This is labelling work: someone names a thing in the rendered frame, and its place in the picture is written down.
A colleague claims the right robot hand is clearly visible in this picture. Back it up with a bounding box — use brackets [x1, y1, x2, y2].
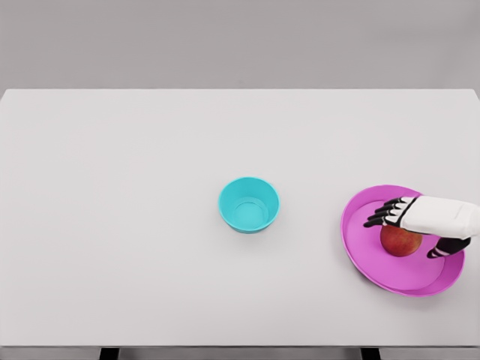
[363, 194, 480, 260]

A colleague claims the red apple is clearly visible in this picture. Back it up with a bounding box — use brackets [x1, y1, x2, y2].
[379, 224, 424, 258]

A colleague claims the pink plate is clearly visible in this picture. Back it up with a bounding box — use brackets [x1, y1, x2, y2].
[340, 184, 466, 298]

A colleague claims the blue bowl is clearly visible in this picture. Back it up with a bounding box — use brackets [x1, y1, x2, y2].
[217, 176, 281, 235]

